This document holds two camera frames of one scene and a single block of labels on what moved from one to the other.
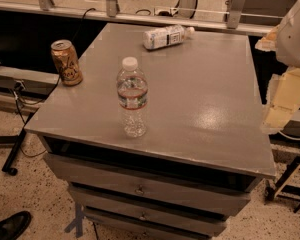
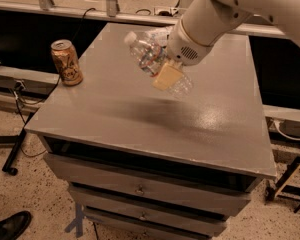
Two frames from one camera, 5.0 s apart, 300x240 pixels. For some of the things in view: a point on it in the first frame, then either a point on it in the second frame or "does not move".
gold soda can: x=65 y=58 does not move
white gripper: x=295 y=39 -> x=184 y=47
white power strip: x=171 y=10 does not move
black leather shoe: x=10 y=228 does not move
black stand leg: x=10 y=164 does not move
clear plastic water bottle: x=132 y=91 -> x=151 y=58
